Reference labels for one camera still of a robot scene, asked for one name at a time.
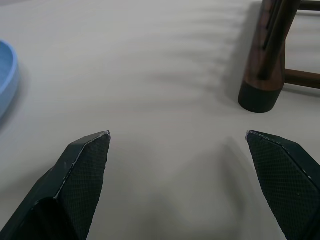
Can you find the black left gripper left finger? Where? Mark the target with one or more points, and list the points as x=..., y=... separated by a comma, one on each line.
x=75, y=185

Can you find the light blue plastic bowl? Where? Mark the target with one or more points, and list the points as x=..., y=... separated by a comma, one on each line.
x=7, y=77

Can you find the dark wooden rack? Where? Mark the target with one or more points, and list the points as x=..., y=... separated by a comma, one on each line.
x=267, y=55

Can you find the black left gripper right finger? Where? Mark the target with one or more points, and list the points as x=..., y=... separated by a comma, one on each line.
x=287, y=180

